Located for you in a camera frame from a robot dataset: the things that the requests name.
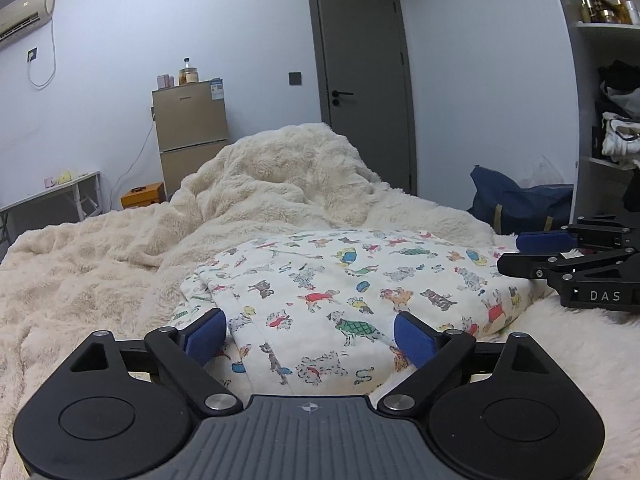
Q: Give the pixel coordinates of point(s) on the clear jar with orange contents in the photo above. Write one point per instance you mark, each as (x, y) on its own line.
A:
(189, 76)

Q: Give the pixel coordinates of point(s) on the white air conditioner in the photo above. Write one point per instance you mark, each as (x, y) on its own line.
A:
(25, 15)

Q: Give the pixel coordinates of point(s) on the small yellow item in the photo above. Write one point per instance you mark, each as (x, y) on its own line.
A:
(65, 178)

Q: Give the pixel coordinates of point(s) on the navy blue bag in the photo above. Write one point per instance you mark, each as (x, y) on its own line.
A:
(520, 205)

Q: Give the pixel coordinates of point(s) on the grey folding table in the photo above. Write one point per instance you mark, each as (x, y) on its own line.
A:
(50, 192)

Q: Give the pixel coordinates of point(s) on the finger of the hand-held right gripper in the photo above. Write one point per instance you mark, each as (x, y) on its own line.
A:
(530, 265)
(545, 241)

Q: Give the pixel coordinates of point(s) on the clear plastic bag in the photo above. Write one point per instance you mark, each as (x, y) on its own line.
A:
(545, 172)

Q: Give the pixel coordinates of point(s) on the white and black bag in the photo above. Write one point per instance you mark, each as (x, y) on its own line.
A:
(617, 135)

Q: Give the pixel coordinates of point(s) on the pink box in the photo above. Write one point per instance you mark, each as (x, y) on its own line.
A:
(165, 81)

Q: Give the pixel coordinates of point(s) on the cream fluffy blanket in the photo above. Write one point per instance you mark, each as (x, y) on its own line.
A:
(100, 260)

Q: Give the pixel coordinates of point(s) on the cream animal print pajama garment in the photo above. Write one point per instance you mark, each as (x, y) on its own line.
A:
(350, 280)

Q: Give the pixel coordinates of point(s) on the white shelf unit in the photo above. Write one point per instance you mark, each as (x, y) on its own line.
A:
(580, 110)

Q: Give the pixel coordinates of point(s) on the black clothes pile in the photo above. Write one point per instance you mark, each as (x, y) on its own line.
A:
(620, 80)

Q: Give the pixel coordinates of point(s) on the orange box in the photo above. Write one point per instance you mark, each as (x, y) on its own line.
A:
(142, 196)

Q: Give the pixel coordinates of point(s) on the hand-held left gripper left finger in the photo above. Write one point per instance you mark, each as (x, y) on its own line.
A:
(207, 342)

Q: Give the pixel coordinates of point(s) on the gold two-door fridge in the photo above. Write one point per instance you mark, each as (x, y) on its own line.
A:
(190, 125)

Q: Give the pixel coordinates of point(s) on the grey door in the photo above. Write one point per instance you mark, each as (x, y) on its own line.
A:
(365, 85)

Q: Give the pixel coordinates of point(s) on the wall outlet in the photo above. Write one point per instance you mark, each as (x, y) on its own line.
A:
(31, 54)

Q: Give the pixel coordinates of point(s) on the group of gold bottles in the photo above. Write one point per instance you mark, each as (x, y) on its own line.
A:
(607, 10)

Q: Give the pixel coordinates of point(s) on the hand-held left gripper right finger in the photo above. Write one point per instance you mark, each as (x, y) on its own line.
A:
(415, 342)

